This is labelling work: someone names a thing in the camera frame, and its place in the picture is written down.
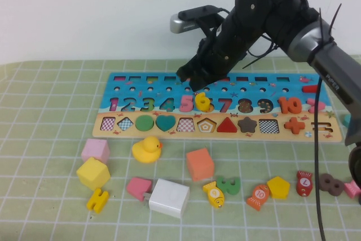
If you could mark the green circle piece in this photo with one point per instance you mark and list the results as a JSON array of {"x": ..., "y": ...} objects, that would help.
[{"x": 144, "y": 123}]

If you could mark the yellow wooden fish number nine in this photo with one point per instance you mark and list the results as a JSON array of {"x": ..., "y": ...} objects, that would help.
[{"x": 215, "y": 193}]

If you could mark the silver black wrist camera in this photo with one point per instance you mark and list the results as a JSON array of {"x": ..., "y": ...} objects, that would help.
[{"x": 183, "y": 23}]

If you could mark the brown number eight piece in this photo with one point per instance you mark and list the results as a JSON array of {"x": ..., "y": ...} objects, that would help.
[{"x": 324, "y": 188}]

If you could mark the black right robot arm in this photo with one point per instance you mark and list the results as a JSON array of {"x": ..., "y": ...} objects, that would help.
[{"x": 332, "y": 63}]

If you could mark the green number three piece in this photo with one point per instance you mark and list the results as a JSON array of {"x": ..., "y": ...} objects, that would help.
[{"x": 228, "y": 190}]

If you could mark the red wooden fish number seven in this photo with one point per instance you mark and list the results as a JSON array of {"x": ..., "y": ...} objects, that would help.
[{"x": 304, "y": 181}]

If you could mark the pink wooden cube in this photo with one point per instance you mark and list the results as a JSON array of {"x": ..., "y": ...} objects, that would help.
[{"x": 94, "y": 150}]

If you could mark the orange plus sign piece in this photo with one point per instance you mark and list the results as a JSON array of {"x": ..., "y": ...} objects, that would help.
[{"x": 294, "y": 126}]

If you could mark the yellow number six piece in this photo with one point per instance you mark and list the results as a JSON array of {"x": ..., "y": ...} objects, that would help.
[{"x": 200, "y": 97}]

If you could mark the brown star piece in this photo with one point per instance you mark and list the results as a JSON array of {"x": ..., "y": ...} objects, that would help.
[{"x": 247, "y": 124}]

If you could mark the teal number piece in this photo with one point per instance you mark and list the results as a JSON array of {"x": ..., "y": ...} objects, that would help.
[{"x": 347, "y": 119}]

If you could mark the pink trapezoid wooden piece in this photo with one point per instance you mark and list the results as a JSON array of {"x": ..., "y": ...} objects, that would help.
[{"x": 138, "y": 187}]

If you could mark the red triangle piece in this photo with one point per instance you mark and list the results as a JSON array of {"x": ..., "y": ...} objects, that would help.
[{"x": 226, "y": 128}]

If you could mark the white charger plug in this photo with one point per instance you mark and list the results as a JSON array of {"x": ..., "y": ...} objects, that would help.
[{"x": 169, "y": 198}]

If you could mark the teal heart piece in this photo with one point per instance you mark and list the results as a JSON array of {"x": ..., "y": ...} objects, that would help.
[{"x": 165, "y": 123}]

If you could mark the yellow H-shaped wooden piece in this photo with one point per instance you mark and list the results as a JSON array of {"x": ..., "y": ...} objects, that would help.
[{"x": 97, "y": 200}]

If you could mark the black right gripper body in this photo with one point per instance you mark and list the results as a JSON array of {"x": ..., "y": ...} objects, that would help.
[{"x": 225, "y": 49}]

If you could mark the green checkered tablecloth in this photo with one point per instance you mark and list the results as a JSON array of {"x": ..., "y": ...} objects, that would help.
[{"x": 42, "y": 111}]

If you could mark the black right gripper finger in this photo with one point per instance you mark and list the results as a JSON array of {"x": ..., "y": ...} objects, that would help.
[
  {"x": 198, "y": 85},
  {"x": 186, "y": 73}
]

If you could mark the yellow wooden cube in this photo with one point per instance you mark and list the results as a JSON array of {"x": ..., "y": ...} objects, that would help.
[{"x": 94, "y": 174}]

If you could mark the black zip tie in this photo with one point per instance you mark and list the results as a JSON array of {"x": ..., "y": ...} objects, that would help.
[
  {"x": 335, "y": 18},
  {"x": 253, "y": 61}
]

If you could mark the orange wooden fish number ten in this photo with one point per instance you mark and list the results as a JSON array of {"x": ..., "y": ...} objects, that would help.
[{"x": 259, "y": 195}]

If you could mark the yellow pentagon wooden piece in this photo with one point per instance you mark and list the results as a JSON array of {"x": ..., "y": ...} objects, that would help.
[{"x": 278, "y": 186}]

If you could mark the red minus sign piece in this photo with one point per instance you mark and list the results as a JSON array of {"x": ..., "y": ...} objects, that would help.
[{"x": 310, "y": 89}]

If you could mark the orange number ten piece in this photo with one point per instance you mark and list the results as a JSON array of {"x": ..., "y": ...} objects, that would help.
[{"x": 282, "y": 105}]

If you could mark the pink greater-than sign piece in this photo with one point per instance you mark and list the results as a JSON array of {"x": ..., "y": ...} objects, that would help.
[{"x": 311, "y": 108}]

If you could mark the yellow rubber duck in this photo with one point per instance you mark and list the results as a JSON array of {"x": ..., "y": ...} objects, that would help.
[{"x": 146, "y": 152}]

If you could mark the orange wooden cube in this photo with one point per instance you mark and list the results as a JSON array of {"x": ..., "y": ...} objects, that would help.
[{"x": 200, "y": 163}]

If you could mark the pink wooden fish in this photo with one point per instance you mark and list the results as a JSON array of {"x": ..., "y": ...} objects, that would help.
[{"x": 350, "y": 188}]

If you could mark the pink number five piece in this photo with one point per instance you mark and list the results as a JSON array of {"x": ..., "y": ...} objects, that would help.
[{"x": 186, "y": 98}]

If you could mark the wooden number shape puzzle board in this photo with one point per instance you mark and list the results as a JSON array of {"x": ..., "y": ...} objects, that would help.
[{"x": 158, "y": 85}]

